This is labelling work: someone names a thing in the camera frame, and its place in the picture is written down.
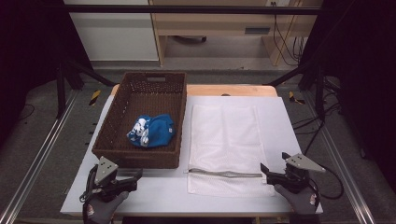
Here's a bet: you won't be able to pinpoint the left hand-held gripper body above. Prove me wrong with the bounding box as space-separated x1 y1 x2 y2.
89 156 124 202

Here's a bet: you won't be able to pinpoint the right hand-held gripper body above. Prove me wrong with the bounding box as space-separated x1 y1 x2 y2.
283 152 327 195

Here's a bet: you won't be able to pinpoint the blue white printed garment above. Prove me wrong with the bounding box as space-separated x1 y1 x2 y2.
126 113 177 149

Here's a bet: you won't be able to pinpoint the white mesh laundry bag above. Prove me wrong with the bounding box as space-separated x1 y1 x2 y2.
186 104 276 198

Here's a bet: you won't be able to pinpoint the brown wicker basket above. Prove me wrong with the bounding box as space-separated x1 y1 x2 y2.
92 71 188 170

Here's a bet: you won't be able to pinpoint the person's right hand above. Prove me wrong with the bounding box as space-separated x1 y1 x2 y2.
274 183 320 216

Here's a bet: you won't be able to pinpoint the person's left hand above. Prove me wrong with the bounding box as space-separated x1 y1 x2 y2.
82 190 131 224

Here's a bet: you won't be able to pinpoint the yellow black tape marker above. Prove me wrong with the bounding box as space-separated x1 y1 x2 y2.
88 89 103 107
288 91 306 106

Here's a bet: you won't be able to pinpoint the black metal stand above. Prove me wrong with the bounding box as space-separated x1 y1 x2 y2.
264 62 329 121
55 59 117 119

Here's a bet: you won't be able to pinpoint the wooden table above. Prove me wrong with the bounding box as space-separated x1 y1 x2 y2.
110 83 278 98

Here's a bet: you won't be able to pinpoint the black curtain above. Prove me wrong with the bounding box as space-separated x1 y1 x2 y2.
298 0 396 194
0 0 92 147

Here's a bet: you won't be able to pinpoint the white cabinet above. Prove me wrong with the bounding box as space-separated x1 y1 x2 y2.
64 0 161 63

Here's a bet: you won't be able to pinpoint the light wooden desk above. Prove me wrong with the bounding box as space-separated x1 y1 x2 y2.
148 0 323 67

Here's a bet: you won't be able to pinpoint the black floor cables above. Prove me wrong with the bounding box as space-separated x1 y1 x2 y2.
292 102 342 157

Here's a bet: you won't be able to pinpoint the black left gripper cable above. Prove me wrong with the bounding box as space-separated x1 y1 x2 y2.
78 166 98 203

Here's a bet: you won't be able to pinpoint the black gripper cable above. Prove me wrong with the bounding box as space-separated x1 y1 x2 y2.
78 166 98 203
311 169 346 201

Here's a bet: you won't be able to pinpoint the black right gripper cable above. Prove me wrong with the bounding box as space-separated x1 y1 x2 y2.
311 169 346 201

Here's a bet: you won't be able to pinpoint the aluminium floor rail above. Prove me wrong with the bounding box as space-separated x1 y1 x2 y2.
0 90 80 224
303 91 376 224

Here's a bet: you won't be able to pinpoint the thin black floor cable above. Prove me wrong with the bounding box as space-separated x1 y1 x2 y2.
18 104 36 123

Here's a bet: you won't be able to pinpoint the black hanging cables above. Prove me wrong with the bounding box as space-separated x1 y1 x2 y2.
271 1 308 66

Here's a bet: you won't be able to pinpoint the black metal frame bar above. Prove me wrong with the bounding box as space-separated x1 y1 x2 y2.
60 4 323 15

